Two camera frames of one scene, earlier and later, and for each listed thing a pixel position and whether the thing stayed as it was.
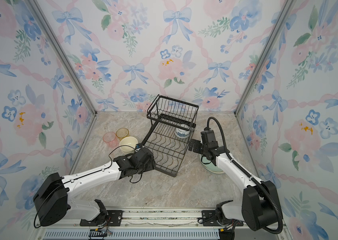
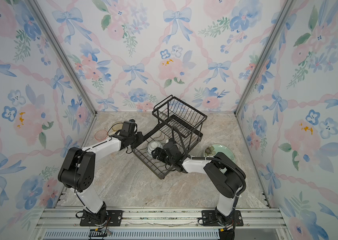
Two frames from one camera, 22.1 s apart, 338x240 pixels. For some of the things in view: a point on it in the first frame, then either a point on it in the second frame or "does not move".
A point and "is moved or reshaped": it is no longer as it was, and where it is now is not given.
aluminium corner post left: [34, 7] does not move
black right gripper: [197, 143] → [158, 151]
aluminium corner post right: [288, 6] does not move
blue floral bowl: [182, 133] → [152, 145]
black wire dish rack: [167, 141] is moved or reshaped
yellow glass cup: [121, 133] is moved or reshaped
